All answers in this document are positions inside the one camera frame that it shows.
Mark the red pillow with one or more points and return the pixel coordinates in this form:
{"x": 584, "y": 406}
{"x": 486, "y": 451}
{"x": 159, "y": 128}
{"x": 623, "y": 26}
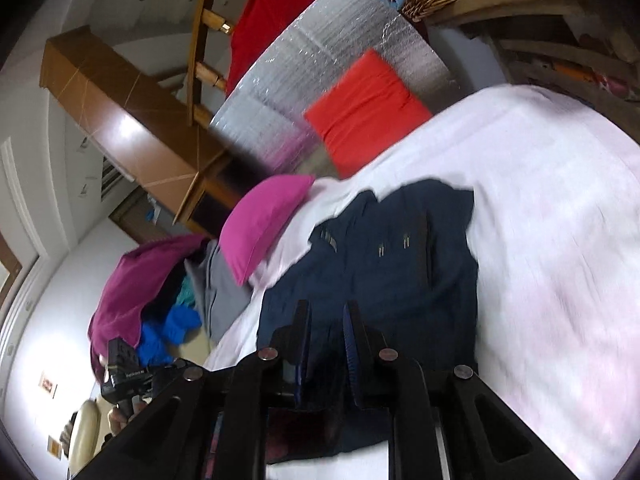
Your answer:
{"x": 360, "y": 115}

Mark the person's left hand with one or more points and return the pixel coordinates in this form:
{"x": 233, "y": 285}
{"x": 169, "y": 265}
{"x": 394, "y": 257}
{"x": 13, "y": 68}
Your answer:
{"x": 120, "y": 417}

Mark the wooden shelf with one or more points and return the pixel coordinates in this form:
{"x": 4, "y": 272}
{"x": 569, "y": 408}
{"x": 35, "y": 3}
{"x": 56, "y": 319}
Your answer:
{"x": 550, "y": 25}

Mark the small framed wall picture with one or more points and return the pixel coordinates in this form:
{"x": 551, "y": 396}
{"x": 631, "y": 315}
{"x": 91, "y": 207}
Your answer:
{"x": 48, "y": 382}
{"x": 55, "y": 446}

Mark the purple fleece garment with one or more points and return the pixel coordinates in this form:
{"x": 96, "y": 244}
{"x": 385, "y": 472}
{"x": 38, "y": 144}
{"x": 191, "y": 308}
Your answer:
{"x": 130, "y": 285}

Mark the navy puffer jacket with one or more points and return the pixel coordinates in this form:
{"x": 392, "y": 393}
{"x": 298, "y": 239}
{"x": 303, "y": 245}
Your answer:
{"x": 380, "y": 270}

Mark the bright blue jacket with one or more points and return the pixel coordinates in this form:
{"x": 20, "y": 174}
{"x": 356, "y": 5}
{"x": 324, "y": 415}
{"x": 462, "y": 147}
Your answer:
{"x": 170, "y": 330}

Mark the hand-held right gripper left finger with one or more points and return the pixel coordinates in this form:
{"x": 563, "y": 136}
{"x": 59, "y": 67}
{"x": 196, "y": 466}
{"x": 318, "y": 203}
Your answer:
{"x": 300, "y": 365}

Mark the grey coat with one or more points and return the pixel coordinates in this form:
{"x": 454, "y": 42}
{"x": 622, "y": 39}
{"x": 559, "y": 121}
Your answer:
{"x": 225, "y": 300}

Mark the teal garment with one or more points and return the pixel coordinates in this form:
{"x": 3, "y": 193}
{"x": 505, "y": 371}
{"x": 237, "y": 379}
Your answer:
{"x": 185, "y": 295}

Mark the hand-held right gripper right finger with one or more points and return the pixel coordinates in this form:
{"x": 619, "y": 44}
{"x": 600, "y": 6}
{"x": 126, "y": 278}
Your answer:
{"x": 350, "y": 355}

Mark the white fleece blanket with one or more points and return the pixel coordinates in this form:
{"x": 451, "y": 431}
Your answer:
{"x": 540, "y": 260}

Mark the silver foil insulation mat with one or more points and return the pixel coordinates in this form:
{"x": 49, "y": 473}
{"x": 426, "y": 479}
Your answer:
{"x": 300, "y": 75}

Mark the brown wooden wardrobe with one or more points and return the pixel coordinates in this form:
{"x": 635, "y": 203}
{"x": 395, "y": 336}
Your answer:
{"x": 130, "y": 125}

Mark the red blanket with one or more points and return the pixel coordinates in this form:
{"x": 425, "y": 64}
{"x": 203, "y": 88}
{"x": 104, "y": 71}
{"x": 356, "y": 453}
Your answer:
{"x": 270, "y": 10}

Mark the magenta pillow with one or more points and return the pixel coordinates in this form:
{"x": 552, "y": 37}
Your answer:
{"x": 260, "y": 230}

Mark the cream leather sofa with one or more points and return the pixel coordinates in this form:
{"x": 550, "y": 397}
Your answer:
{"x": 82, "y": 435}

